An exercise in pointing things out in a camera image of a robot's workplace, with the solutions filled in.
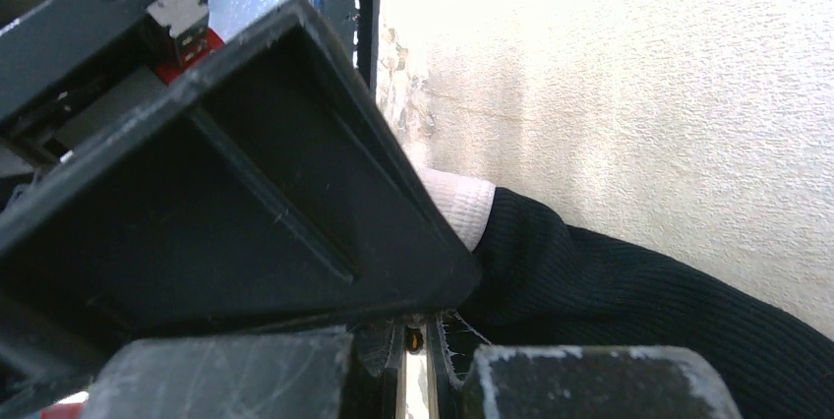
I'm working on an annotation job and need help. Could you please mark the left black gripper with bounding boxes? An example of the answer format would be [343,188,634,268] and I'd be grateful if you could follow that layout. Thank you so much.
[1,0,222,162]

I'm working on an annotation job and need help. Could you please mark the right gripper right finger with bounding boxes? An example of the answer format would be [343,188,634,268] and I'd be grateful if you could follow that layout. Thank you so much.
[424,319,741,418]

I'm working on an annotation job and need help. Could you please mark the black underwear white waistband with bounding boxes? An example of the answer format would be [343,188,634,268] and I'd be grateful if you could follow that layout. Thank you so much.
[418,168,833,418]

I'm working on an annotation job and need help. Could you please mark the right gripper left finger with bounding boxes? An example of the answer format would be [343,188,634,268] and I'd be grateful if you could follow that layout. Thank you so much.
[81,327,406,418]

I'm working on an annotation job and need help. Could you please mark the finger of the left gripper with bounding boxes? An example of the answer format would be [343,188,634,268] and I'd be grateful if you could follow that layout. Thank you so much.
[1,1,481,363]

